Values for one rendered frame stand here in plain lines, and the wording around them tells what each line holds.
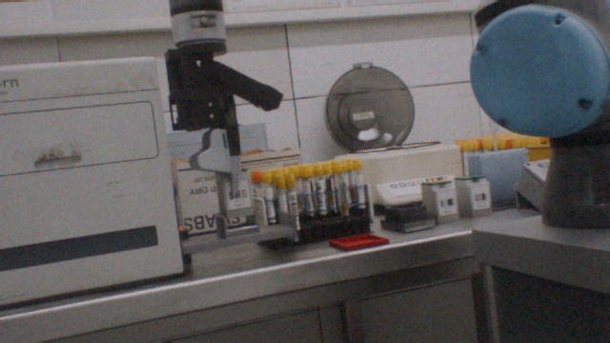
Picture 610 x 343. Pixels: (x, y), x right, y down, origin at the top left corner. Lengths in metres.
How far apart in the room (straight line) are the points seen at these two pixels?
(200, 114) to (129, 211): 0.16
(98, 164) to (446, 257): 0.51
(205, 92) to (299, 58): 0.74
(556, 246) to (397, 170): 0.68
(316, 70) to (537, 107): 1.09
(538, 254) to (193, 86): 0.51
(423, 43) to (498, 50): 1.17
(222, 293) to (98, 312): 0.16
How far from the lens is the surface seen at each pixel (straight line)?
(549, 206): 0.80
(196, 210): 1.23
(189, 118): 0.94
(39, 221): 0.91
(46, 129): 0.91
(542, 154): 1.32
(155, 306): 0.89
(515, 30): 0.63
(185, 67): 0.96
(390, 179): 1.34
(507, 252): 0.77
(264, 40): 1.64
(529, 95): 0.64
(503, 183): 1.26
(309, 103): 1.66
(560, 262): 0.71
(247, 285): 0.91
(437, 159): 1.38
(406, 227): 1.07
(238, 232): 0.96
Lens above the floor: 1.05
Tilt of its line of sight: 3 degrees down
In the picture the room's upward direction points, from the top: 7 degrees counter-clockwise
